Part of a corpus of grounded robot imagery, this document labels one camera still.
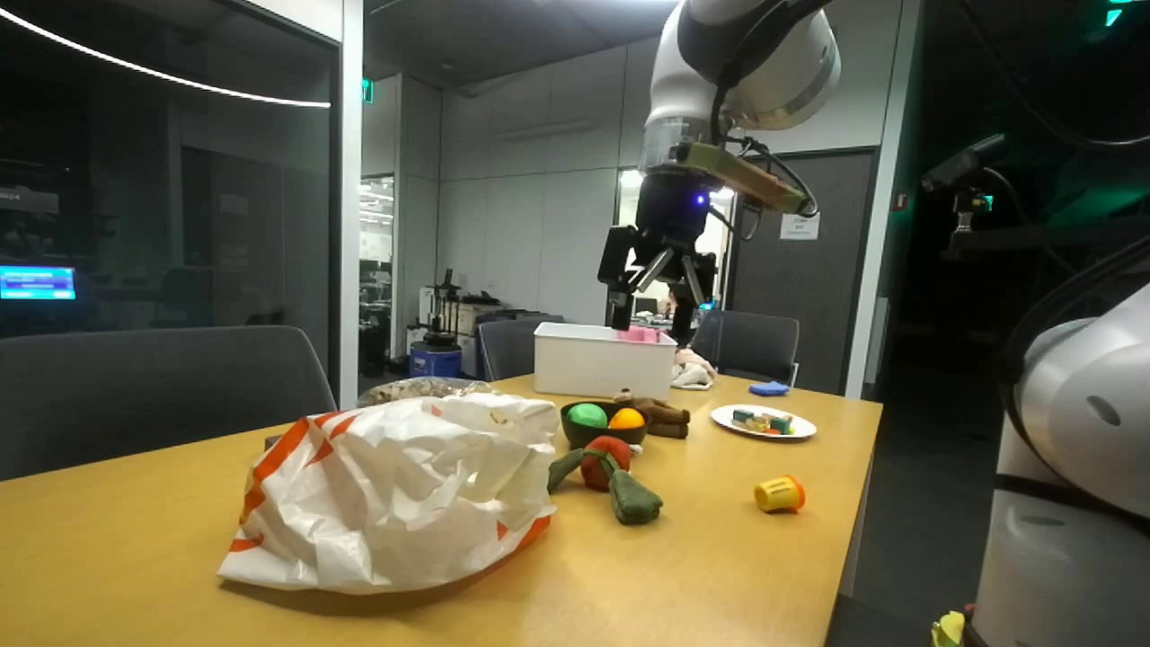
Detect dark grey door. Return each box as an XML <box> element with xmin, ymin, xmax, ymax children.
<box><xmin>731</xmin><ymin>142</ymin><xmax>881</xmax><ymax>399</ymax></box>

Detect brown toy moose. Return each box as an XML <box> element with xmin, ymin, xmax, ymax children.
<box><xmin>596</xmin><ymin>395</ymin><xmax>694</xmax><ymax>442</ymax></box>

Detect blue lit monitor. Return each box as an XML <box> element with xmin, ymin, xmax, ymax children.
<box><xmin>0</xmin><ymin>261</ymin><xmax>83</xmax><ymax>304</ymax></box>

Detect red green toy vegetable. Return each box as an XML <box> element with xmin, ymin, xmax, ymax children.
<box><xmin>547</xmin><ymin>432</ymin><xmax>666</xmax><ymax>529</ymax></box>

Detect white plastic bin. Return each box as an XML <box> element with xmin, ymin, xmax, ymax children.
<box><xmin>532</xmin><ymin>321</ymin><xmax>684</xmax><ymax>401</ymax></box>

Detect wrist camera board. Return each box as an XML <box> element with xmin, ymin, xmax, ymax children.
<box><xmin>668</xmin><ymin>141</ymin><xmax>821</xmax><ymax>218</ymax></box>

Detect grey chair with armrest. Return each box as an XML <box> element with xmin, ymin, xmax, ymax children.
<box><xmin>694</xmin><ymin>304</ymin><xmax>807</xmax><ymax>389</ymax></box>

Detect large grey chair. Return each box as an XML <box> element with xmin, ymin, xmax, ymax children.
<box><xmin>0</xmin><ymin>321</ymin><xmax>338</xmax><ymax>481</ymax></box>

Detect white crumpled bag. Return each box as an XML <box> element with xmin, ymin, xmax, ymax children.
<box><xmin>668</xmin><ymin>343</ymin><xmax>722</xmax><ymax>395</ymax></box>

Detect yellow toy cup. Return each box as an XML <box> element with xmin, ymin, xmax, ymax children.
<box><xmin>750</xmin><ymin>473</ymin><xmax>808</xmax><ymax>517</ymax></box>

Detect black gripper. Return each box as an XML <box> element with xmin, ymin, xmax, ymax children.
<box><xmin>596</xmin><ymin>165</ymin><xmax>722</xmax><ymax>349</ymax></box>

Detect background desk clutter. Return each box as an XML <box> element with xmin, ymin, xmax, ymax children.
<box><xmin>412</xmin><ymin>266</ymin><xmax>500</xmax><ymax>352</ymax></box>

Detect black bowl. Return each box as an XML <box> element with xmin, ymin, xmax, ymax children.
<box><xmin>557</xmin><ymin>399</ymin><xmax>652</xmax><ymax>452</ymax></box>

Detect blue storage bin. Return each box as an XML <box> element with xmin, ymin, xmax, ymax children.
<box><xmin>405</xmin><ymin>342</ymin><xmax>464</xmax><ymax>379</ymax></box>

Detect white paper door sign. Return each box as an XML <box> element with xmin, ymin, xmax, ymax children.
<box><xmin>778</xmin><ymin>207</ymin><xmax>823</xmax><ymax>245</ymax></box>

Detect black camera on stand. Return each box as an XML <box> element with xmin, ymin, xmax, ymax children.
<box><xmin>916</xmin><ymin>129</ymin><xmax>1021</xmax><ymax>261</ymax></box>

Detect dark grey chair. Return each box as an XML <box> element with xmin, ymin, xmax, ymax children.
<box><xmin>474</xmin><ymin>304</ymin><xmax>569</xmax><ymax>383</ymax></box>

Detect toy food pieces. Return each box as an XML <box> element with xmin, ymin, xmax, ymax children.
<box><xmin>731</xmin><ymin>406</ymin><xmax>798</xmax><ymax>434</ymax></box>

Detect white orange plastic bag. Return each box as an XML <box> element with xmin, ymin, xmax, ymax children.
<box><xmin>217</xmin><ymin>393</ymin><xmax>566</xmax><ymax>600</ymax></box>

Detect small yellow object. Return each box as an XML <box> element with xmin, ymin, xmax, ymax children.
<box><xmin>931</xmin><ymin>606</ymin><xmax>972</xmax><ymax>647</ymax></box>

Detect orange toy ball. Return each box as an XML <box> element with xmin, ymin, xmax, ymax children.
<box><xmin>604</xmin><ymin>406</ymin><xmax>652</xmax><ymax>439</ymax></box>

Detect white plate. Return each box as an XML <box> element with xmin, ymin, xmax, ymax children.
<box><xmin>707</xmin><ymin>401</ymin><xmax>823</xmax><ymax>445</ymax></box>

